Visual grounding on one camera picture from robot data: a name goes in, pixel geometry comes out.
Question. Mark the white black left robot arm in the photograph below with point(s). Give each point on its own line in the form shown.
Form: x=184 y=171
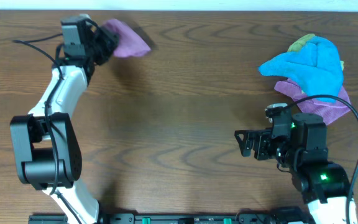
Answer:
x=46 y=150

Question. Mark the blue microfiber cloth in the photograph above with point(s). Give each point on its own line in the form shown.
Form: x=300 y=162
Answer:
x=315 y=69

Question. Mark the purple microfiber cloth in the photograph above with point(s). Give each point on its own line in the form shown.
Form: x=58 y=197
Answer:
x=130 y=43

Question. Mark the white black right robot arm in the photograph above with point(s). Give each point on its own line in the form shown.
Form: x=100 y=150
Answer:
x=298 y=144

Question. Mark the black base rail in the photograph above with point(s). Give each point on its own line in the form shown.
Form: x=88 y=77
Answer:
x=245 y=218

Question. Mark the purple cloth under pile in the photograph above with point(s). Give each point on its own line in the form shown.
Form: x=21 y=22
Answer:
x=328 y=111

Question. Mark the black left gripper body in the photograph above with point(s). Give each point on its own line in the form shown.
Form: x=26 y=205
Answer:
x=106 y=42

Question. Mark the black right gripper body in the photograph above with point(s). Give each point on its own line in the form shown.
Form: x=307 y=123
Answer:
x=260 y=145

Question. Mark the green cloth under blue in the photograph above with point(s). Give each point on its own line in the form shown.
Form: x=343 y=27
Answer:
x=300 y=43

